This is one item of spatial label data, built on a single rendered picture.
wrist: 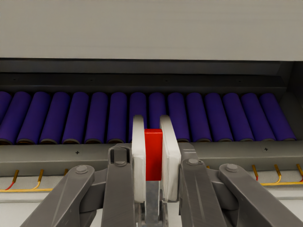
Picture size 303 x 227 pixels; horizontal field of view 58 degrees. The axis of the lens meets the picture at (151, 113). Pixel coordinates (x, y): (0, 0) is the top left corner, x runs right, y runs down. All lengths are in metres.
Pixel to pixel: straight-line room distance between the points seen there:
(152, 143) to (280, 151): 0.13
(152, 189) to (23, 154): 0.12
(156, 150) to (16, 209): 0.13
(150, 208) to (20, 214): 0.11
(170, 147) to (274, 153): 0.13
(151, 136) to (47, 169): 0.11
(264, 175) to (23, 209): 0.21
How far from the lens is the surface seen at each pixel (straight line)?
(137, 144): 0.15
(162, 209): 0.21
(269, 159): 0.26
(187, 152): 0.17
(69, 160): 0.24
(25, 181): 0.27
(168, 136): 0.17
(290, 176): 0.29
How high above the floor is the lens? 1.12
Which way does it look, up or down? 28 degrees down
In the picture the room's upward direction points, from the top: 2 degrees clockwise
